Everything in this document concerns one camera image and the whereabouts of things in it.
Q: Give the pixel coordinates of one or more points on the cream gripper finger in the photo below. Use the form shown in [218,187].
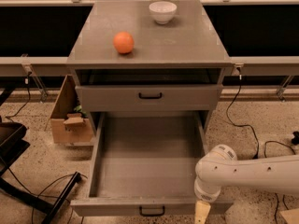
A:
[202,210]

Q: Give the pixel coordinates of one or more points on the grey drawer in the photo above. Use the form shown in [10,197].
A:
[148,97]
[143,164]

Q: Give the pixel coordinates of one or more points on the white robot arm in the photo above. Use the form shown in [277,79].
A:
[220,167]

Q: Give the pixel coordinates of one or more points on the grey drawer cabinet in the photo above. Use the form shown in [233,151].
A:
[185,51]

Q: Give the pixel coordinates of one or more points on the grey top drawer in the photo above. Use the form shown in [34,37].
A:
[148,97]

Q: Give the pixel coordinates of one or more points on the cardboard corner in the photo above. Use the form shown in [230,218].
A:
[291,216]

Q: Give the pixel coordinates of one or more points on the cardboard box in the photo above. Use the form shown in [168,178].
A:
[69,124]

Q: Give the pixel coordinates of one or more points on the orange fruit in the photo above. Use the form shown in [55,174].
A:
[123,42]

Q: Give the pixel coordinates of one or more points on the black chair base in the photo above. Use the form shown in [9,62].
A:
[12,144]

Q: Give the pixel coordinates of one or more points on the white bowl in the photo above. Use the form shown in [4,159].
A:
[162,11]

